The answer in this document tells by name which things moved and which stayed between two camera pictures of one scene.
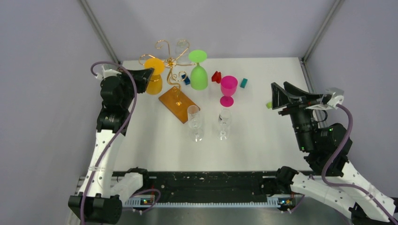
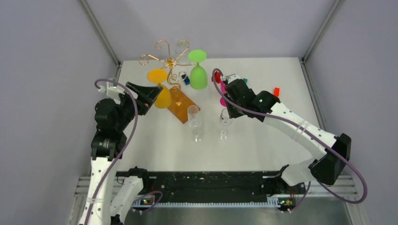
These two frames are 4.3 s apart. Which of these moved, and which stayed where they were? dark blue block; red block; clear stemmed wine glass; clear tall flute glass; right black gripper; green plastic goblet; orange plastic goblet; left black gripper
Moved: left black gripper; orange plastic goblet; right black gripper
Stayed: dark blue block; green plastic goblet; clear stemmed wine glass; red block; clear tall flute glass
